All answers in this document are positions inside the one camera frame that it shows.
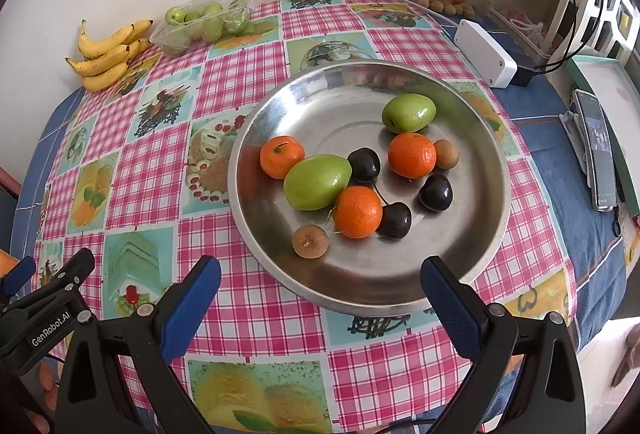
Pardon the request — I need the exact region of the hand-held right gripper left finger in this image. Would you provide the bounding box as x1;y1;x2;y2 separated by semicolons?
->
54;255;222;434

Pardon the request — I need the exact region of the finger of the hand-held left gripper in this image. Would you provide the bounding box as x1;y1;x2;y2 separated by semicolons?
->
0;256;37;299
39;247;97;291

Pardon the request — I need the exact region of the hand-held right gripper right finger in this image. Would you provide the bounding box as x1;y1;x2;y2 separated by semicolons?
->
420;255;587;434

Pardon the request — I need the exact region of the round steel basin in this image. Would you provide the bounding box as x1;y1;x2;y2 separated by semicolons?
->
227;61;512;315

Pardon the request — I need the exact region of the dark red cherry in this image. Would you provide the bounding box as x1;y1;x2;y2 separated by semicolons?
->
376;201;413;240
418;173;454;213
347;147;382;183

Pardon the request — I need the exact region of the brown longan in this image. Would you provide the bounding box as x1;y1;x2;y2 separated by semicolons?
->
292;224;329;259
433;139;460;170

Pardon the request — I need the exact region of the medium tangerine with stem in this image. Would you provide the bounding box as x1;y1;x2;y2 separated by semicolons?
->
333;185;384;239

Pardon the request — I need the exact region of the large tangerine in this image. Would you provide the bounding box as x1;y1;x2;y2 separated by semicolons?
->
388;132;437;179

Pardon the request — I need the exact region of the small tangerine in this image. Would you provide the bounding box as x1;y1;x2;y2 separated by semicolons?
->
259;136;306;180

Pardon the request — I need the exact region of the large green jujube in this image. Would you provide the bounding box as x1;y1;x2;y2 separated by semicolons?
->
283;154;353;211

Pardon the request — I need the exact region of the small green fruit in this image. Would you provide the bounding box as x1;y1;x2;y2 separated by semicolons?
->
381;94;437;134

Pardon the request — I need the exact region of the person's left hand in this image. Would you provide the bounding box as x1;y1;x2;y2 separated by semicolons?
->
27;360;60;425

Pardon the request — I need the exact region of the red wooden chair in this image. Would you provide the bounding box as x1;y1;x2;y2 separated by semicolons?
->
0;166;23;197

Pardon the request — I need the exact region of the bunch of yellow bananas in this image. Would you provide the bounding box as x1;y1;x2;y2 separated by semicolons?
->
66;19;154;92

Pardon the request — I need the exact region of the black smartphone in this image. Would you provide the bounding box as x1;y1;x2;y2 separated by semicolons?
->
572;89;618;212

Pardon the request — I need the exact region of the white phone stand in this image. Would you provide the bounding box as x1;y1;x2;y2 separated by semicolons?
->
559;110;593;175

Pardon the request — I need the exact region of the pink plaid printed tablecloth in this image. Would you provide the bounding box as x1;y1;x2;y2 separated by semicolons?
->
32;0;578;432

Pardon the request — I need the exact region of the clear plastic tray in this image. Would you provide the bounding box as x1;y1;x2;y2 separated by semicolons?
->
150;0;254;55

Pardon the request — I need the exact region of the black power adapter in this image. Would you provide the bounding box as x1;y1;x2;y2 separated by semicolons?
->
510;64;538;87

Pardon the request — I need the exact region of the white plastic power box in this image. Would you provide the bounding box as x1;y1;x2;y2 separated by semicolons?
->
455;19;517;89

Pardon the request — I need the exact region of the green-edged white box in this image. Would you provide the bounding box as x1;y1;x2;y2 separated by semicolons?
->
567;55;640;220

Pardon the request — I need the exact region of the heap of small green jujubes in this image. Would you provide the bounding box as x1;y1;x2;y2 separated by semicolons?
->
165;0;251;42

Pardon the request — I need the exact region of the white plastic bag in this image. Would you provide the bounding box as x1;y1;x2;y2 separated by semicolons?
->
505;9;548;50

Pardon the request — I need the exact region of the heap of brown longans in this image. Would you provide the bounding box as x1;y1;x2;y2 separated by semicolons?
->
405;0;476;17

